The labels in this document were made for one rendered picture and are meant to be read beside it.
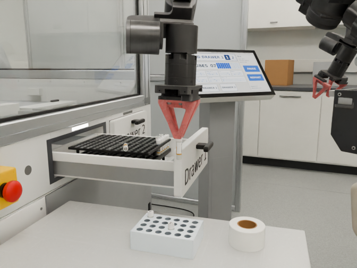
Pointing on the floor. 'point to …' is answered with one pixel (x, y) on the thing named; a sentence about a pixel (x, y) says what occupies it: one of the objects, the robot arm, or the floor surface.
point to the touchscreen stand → (217, 161)
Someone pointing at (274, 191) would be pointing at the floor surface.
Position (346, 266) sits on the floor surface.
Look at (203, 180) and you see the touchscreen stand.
